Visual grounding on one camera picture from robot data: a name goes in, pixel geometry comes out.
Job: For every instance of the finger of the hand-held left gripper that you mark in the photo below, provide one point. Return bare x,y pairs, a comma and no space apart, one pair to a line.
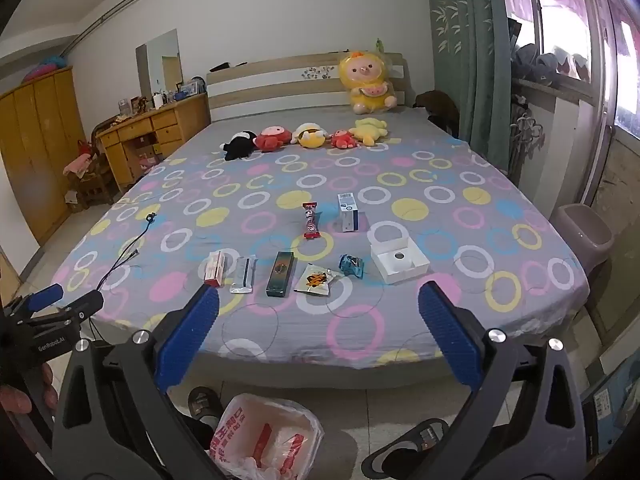
82,306
46,297

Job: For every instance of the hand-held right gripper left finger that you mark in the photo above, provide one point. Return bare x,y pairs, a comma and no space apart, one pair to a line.
189,332

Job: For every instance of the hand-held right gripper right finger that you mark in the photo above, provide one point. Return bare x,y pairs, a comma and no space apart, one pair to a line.
450,335

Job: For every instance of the red and white small box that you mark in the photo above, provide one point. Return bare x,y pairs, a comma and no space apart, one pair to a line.
215,269

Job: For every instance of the silver foil sachet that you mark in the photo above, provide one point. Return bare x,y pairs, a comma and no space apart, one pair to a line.
243,275

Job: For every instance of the white square box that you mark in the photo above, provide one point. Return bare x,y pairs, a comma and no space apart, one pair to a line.
400,260

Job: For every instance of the blue wrapper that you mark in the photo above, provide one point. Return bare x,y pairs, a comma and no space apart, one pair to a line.
351,265

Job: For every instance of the white plastic bag red print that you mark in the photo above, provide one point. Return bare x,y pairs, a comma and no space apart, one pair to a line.
265,440

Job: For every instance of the person's left hand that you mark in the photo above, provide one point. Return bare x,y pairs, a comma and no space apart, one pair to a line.
20,400

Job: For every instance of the person's left black slipper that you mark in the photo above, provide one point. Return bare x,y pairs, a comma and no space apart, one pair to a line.
202,402

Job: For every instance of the person's black slipper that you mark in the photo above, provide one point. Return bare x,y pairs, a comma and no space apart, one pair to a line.
202,402
415,442

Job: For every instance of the person's left leg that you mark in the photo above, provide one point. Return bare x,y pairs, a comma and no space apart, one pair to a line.
197,434

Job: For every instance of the dark green long box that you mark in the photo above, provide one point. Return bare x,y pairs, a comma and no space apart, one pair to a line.
280,272

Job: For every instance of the person's right black slipper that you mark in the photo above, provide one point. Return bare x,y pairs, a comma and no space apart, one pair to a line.
415,442

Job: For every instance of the chair with pink clothes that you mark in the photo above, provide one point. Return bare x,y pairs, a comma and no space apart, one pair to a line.
87,170

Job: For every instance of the orange and white snack packet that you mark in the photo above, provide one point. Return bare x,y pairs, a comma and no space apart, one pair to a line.
315,280

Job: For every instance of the wooden wardrobe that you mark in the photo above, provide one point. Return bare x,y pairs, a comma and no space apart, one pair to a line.
40,150

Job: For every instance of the blue and white upright box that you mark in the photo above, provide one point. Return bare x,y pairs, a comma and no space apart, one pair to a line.
347,212

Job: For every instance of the cardboard boxes under desk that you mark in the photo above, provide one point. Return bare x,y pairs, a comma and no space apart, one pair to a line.
142,152

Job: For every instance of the red and white candy wrapper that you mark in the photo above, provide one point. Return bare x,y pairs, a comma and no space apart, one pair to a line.
311,220

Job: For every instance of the purple plastic bin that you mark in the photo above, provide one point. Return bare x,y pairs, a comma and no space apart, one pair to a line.
582,235

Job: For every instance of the blue cardboard box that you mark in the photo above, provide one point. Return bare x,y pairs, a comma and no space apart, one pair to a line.
612,405

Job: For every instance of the bed with circle-print sheet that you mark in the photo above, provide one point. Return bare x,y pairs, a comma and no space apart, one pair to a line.
350,180

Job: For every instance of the black and white plush toy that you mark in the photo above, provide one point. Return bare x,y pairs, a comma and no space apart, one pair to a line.
239,145

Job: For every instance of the wooden desk with drawers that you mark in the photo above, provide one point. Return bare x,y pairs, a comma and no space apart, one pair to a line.
165,125

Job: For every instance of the yellow duck plush toy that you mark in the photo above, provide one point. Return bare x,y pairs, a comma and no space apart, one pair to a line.
370,131

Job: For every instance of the assorted desk items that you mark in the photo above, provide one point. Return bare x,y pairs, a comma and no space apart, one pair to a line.
160,99

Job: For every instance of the small red plush toy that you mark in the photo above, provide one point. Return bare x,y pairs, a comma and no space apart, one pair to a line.
343,139

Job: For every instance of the dark brown chair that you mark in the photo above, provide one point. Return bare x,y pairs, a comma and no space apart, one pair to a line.
440,107

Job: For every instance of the pink and blue bundle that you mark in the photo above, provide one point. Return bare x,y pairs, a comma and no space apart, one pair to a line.
47,66

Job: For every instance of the yellow and white plush toy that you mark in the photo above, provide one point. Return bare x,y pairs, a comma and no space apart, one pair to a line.
312,135

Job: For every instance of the wooden headboard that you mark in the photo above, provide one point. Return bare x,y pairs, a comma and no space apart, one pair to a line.
280,82

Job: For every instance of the large yellow pig plush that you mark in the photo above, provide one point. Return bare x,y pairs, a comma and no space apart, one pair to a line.
365,82

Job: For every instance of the green patterned curtain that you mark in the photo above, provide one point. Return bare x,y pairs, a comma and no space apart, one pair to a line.
470,60

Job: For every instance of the grey-blue cloths on windowsill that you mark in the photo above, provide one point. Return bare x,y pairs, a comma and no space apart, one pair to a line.
540,67

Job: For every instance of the window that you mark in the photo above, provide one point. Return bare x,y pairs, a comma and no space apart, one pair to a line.
575,20

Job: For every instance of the wall mirror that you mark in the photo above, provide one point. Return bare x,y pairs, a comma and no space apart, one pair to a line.
160,65

